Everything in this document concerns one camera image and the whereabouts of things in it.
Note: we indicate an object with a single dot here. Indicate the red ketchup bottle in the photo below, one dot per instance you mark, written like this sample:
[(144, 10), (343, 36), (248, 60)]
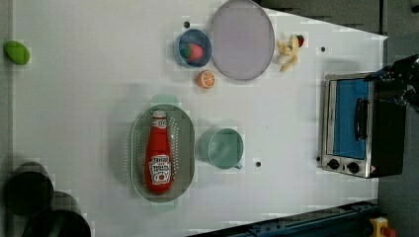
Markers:
[(158, 165)]

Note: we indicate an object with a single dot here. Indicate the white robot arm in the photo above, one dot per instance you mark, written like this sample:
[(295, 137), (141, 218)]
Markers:
[(398, 83)]

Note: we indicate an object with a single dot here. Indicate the green oval strainer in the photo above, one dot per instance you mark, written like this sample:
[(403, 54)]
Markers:
[(181, 140)]

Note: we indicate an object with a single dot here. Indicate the green metal cup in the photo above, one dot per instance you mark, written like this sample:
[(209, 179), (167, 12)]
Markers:
[(221, 147)]

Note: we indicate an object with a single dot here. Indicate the orange slice toy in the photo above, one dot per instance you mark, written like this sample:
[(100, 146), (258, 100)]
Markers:
[(206, 79)]

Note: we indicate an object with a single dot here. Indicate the red strawberry in bowl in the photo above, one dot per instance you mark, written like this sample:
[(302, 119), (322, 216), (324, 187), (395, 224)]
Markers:
[(193, 52)]

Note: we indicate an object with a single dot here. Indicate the blue bowl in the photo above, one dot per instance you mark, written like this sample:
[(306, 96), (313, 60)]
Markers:
[(197, 37)]

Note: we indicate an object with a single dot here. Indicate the grey round plate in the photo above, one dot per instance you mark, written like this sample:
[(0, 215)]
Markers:
[(243, 39)]

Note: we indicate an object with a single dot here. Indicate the peeled banana toy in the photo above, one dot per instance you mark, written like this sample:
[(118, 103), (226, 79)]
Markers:
[(288, 53)]

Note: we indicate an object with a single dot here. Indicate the small red strawberry toy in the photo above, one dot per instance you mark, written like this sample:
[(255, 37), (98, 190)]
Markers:
[(300, 40)]

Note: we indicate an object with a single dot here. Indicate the black toaster oven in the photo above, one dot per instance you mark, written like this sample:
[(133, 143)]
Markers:
[(362, 136)]

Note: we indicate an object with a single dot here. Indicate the black cylinder cup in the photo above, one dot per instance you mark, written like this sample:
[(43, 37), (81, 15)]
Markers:
[(29, 191), (63, 218)]

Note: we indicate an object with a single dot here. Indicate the yellow red clamp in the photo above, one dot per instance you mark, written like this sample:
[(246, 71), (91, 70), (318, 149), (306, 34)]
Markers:
[(381, 228)]

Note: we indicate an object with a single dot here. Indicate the green lime toy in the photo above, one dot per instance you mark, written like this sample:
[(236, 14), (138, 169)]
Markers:
[(17, 52)]

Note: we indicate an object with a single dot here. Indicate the blue metal frame rail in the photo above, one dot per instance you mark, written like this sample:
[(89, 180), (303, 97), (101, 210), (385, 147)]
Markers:
[(349, 220)]

